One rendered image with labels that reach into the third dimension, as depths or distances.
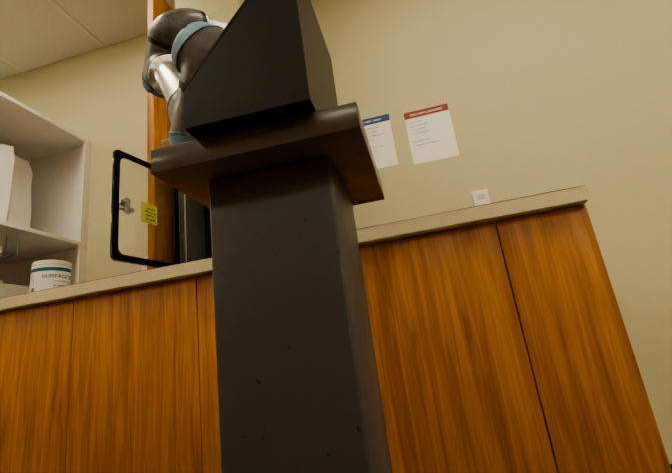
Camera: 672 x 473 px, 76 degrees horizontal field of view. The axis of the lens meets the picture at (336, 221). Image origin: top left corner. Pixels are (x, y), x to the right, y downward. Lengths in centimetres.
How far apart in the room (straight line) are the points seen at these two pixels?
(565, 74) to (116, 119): 240
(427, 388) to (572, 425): 33
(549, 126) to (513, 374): 127
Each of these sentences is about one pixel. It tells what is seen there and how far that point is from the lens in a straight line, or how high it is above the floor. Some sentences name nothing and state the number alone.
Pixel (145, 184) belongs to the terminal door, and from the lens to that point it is 173.
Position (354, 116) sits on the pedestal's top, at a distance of 60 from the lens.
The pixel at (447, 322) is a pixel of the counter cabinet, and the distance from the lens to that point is 118.
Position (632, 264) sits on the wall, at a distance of 204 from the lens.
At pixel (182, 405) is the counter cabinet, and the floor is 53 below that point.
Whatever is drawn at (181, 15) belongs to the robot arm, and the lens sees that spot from 135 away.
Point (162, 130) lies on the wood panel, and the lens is 200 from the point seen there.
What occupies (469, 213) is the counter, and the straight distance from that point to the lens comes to 120.
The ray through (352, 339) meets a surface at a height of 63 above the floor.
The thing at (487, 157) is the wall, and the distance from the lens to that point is 206.
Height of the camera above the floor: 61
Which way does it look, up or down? 17 degrees up
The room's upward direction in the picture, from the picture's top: 8 degrees counter-clockwise
